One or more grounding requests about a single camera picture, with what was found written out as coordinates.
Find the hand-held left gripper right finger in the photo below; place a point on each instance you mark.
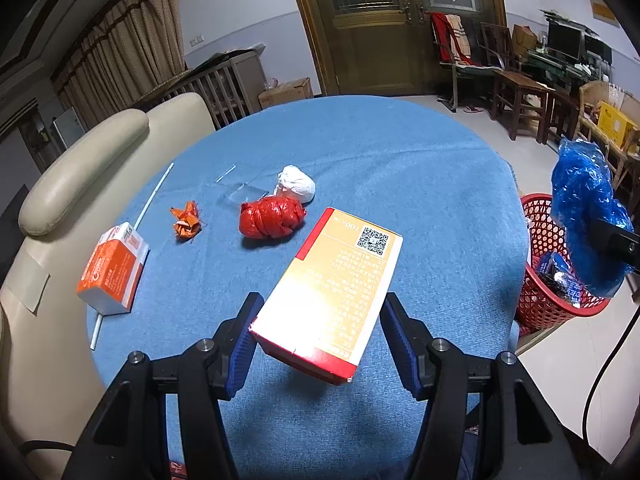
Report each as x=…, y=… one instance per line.
x=406, y=355

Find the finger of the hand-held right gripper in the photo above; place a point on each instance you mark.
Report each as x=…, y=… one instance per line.
x=612, y=245

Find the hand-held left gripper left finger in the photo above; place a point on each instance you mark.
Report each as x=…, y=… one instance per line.
x=239, y=360

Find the blue plastic bag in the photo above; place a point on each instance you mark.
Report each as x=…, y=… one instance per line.
x=582, y=195

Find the black plastic bag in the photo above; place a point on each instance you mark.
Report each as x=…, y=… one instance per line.
x=550, y=267

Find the red plastic basket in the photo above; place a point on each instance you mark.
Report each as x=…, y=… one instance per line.
x=535, y=240

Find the yellow medicine box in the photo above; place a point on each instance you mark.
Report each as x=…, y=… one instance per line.
x=330, y=295

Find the red plastic bag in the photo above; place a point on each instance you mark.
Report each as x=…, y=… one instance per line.
x=270, y=217

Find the white plastic bag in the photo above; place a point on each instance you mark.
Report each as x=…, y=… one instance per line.
x=297, y=185

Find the yellow carton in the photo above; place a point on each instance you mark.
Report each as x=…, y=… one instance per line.
x=615, y=125

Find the orange crumpled wrapper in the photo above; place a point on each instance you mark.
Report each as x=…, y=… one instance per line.
x=186, y=222

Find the wicker chair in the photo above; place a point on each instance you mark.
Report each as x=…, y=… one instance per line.
x=592, y=92

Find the orange and white carton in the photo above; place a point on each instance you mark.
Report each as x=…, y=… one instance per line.
x=112, y=270

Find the dark wooden stool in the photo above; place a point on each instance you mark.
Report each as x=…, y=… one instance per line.
x=560, y=97

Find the clear plastic piece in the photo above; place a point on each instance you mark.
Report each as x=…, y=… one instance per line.
x=242, y=192

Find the thin white stick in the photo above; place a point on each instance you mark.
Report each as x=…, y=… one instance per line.
x=155, y=195

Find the cluttered desk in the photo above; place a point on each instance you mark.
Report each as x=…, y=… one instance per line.
x=550, y=67

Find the dark wooden chair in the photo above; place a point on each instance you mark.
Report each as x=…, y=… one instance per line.
x=520, y=80

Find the black computer monitor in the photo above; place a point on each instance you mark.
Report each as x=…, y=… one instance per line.
x=565, y=40

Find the small cardboard box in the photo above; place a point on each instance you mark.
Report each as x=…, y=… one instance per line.
x=525, y=39

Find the beige paper patch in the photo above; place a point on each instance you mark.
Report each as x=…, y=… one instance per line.
x=25, y=285

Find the cream leather sofa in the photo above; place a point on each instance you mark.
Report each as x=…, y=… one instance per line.
x=75, y=170

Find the black television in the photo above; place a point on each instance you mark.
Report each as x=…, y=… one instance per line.
x=12, y=225

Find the red striped blanket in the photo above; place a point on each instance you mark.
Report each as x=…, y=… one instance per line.
x=445, y=35

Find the grey wooden crib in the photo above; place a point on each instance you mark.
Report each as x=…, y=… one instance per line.
x=225, y=90

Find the white refrigerator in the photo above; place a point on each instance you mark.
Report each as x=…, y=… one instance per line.
x=70, y=127

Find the dark display cabinet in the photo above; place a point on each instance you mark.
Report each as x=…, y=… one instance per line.
x=40, y=137

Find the wooden double door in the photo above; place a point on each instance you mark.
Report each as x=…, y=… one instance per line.
x=365, y=50

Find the beige curtains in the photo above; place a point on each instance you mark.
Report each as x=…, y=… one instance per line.
x=125, y=50

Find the metal frame chair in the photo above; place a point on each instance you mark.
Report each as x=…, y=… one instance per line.
x=465, y=67

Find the wall poster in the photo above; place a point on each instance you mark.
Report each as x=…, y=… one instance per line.
x=603, y=10

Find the white wall socket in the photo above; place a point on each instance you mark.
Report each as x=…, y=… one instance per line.
x=196, y=40

